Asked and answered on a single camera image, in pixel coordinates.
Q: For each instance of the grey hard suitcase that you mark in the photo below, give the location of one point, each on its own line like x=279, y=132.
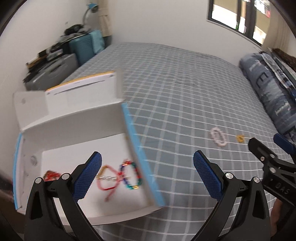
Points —
x=51, y=74

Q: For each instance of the small yellow bead jewelry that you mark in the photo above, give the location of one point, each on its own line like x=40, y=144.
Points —
x=240, y=138

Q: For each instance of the brown fuzzy blanket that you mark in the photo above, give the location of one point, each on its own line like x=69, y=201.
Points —
x=286, y=57

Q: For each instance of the person's right hand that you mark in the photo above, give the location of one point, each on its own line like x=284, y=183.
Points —
x=276, y=222

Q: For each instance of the beige right curtain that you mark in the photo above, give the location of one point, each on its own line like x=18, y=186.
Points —
x=279, y=36

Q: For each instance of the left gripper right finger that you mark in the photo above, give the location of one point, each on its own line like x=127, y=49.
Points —
x=252, y=220

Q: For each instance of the dark framed window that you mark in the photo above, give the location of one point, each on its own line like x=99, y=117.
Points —
x=250, y=18

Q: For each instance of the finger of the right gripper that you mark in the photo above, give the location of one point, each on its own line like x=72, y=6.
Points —
x=287, y=146
x=262, y=153

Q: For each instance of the teal suitcase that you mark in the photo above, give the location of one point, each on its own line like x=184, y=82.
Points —
x=87, y=46

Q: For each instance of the blue desk lamp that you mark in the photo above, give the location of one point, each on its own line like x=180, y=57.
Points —
x=91, y=8

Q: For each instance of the blue patterned pillow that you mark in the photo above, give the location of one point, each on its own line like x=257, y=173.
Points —
x=282, y=67

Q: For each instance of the grey checked bed sheet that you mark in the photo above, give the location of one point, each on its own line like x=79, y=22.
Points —
x=182, y=101

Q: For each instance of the black clutter on suitcases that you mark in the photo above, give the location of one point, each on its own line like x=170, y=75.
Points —
x=60, y=48

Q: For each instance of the white blue cardboard box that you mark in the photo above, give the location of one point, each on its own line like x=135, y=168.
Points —
x=60, y=128

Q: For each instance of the beige curtain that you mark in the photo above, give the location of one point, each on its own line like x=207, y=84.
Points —
x=279, y=36
x=104, y=18

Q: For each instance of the beige left curtain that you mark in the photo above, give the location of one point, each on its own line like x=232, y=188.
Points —
x=104, y=18

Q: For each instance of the blue patterned rolled duvet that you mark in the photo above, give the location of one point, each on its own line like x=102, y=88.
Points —
x=274, y=89

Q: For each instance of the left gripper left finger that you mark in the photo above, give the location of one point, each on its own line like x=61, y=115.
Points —
x=53, y=212

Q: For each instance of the pearl bead jewelry piece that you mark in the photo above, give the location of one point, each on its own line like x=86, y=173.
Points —
x=107, y=178

